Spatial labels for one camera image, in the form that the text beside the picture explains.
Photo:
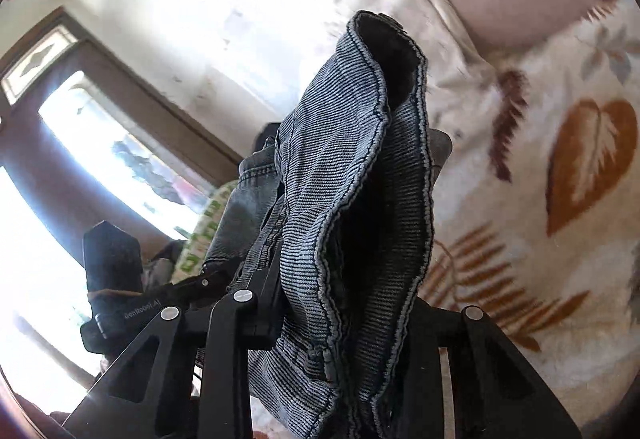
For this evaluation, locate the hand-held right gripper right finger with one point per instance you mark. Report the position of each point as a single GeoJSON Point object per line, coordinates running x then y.
{"type": "Point", "coordinates": [440, 324]}

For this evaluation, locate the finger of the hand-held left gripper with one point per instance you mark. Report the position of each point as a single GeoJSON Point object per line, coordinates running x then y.
{"type": "Point", "coordinates": [210, 280]}

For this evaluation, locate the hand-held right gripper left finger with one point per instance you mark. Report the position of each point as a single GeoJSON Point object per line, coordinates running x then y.
{"type": "Point", "coordinates": [265, 314]}

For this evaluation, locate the grey-blue denim pants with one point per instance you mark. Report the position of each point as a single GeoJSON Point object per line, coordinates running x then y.
{"type": "Point", "coordinates": [350, 199]}

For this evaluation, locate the green printed quilt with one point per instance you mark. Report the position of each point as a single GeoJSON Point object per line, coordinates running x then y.
{"type": "Point", "coordinates": [205, 229]}

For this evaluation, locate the brown framed window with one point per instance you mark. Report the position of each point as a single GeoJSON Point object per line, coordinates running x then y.
{"type": "Point", "coordinates": [100, 134]}

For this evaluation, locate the leaf print bed sheet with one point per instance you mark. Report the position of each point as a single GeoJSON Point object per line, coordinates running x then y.
{"type": "Point", "coordinates": [550, 159]}

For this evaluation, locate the white leaf-sprig pillow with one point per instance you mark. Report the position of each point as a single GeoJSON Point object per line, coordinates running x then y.
{"type": "Point", "coordinates": [430, 19]}

